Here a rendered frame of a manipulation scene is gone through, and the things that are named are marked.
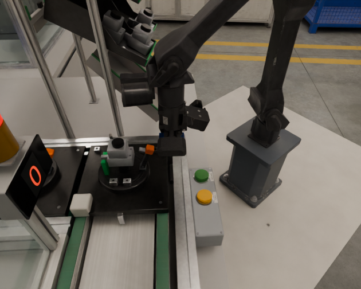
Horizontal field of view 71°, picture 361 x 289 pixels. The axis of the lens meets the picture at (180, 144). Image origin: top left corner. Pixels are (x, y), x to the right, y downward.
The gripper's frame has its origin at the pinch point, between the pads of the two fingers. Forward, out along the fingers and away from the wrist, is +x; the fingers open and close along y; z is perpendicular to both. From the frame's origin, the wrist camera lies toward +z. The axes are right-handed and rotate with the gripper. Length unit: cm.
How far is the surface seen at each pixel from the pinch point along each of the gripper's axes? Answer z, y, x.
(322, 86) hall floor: 170, 198, 106
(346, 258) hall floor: 102, 11, 108
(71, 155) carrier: -30.2, 7.5, 12.2
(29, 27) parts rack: -34.0, 18.5, -20.9
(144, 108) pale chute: -8.8, 20.6, 4.7
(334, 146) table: 61, 19, 22
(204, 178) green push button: 8.8, -2.7, 11.7
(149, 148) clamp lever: -5.6, -0.7, 1.9
